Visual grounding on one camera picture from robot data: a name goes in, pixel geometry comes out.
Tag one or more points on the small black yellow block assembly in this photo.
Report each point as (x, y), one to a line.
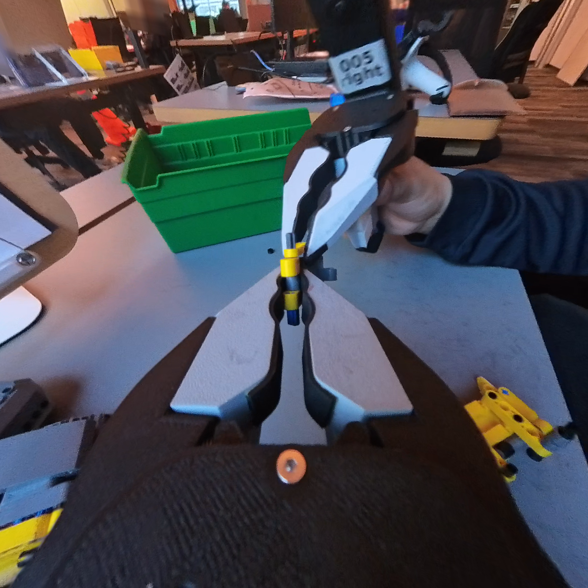
(290, 271)

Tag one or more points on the flat cardboard box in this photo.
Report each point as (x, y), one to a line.
(487, 99)

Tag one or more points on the small blue block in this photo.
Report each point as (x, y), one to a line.
(337, 99)

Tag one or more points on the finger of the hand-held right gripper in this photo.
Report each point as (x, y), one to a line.
(294, 188)
(353, 183)

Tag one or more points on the yellow storage bin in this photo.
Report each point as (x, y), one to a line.
(96, 57)

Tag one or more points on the pale wooden boards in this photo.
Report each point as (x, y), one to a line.
(565, 36)

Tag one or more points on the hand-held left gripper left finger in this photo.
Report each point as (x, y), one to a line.
(229, 363)

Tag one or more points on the instruction sheet on stand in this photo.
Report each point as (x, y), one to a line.
(41, 216)

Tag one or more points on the dark grey studded block shell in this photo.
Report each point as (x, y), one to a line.
(20, 406)

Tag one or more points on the grey desk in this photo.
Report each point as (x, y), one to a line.
(138, 312)

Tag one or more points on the black yellow toy block vehicle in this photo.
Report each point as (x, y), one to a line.
(32, 482)

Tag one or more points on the printed instruction sheet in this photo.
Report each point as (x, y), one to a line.
(18, 229)

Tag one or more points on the green storage bin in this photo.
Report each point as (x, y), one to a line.
(216, 183)

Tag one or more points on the black office chair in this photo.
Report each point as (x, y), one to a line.
(523, 41)

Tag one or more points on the red storage bin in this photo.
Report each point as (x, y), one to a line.
(83, 33)

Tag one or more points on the yellow block frame assembly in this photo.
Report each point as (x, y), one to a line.
(510, 418)

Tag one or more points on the person's dark clothed body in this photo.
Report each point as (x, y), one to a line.
(560, 344)

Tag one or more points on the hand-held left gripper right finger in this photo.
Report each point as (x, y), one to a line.
(353, 363)

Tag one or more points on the patterned paper sheet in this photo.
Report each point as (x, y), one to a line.
(289, 88)

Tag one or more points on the dark wooden workbench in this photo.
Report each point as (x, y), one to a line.
(69, 96)

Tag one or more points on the grey background table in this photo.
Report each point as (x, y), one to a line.
(206, 105)

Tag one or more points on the person's right hand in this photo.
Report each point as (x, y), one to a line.
(413, 197)

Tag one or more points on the person's right forearm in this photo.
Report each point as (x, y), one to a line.
(505, 220)

